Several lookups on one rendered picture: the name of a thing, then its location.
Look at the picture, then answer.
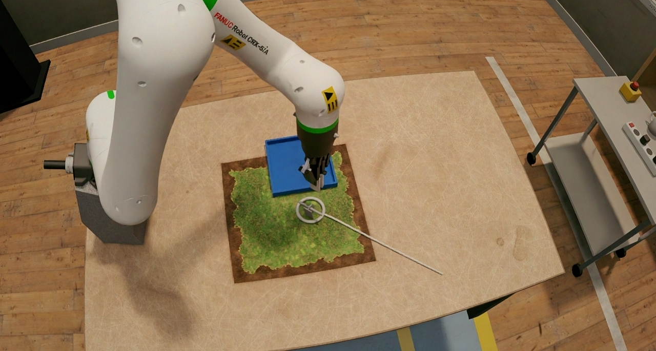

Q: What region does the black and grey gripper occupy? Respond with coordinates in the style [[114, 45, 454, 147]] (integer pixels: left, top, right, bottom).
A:
[[298, 141, 334, 192]]

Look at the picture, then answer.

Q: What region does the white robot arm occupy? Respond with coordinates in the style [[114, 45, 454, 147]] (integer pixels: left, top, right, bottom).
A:
[[44, 0, 345, 225]]

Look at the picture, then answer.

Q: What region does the white ring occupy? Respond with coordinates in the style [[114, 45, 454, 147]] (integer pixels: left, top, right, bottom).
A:
[[296, 197, 325, 223]]

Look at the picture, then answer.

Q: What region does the blue tray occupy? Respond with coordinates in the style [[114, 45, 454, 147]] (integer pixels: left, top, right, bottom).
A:
[[265, 135, 338, 197]]

